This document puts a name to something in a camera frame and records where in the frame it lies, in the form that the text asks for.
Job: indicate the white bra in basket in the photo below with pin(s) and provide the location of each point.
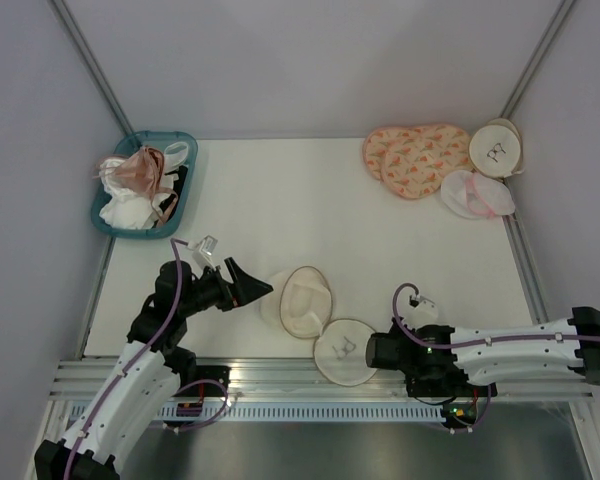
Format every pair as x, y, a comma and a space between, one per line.
125, 212

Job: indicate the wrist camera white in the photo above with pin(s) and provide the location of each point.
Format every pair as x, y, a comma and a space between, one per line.
423, 312
202, 252

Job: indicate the round mesh bag at corner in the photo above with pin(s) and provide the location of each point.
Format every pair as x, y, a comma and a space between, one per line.
496, 150

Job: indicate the teal plastic basket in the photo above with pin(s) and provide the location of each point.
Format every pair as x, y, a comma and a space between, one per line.
131, 181

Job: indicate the floral heart laundry bag back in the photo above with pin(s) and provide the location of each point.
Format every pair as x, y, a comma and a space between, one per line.
380, 141

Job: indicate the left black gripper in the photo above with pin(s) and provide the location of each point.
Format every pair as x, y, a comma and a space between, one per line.
247, 290

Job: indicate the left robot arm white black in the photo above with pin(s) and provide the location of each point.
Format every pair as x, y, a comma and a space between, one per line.
151, 369

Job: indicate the aluminium rail front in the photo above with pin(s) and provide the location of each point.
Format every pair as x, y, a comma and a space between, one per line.
298, 380

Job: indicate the black garment in basket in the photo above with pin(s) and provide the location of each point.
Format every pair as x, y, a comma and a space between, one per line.
168, 203

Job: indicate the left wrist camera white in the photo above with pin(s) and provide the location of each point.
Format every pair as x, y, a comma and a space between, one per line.
202, 252

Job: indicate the white slotted cable duct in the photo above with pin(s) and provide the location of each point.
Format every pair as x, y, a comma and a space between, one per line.
333, 412

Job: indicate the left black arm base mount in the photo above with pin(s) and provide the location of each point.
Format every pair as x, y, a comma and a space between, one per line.
205, 381

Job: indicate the pink satin bra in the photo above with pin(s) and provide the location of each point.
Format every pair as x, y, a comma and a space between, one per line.
140, 172

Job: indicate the white mesh bag pink trim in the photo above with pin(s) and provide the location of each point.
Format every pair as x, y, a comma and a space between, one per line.
474, 196

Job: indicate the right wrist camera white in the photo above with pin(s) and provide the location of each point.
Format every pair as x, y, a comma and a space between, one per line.
423, 312

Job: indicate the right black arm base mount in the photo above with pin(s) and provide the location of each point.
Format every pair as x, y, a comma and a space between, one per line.
440, 383

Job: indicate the floral heart laundry bag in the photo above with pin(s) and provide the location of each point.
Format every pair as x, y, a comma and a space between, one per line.
415, 166
380, 141

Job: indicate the round mesh laundry bag glasses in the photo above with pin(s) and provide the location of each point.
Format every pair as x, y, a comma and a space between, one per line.
302, 307

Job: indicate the floral heart laundry bag front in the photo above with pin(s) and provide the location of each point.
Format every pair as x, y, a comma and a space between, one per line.
415, 166

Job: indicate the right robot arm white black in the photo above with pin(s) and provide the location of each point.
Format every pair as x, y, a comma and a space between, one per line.
435, 359

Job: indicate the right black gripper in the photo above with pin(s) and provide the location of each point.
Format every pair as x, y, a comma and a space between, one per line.
397, 325

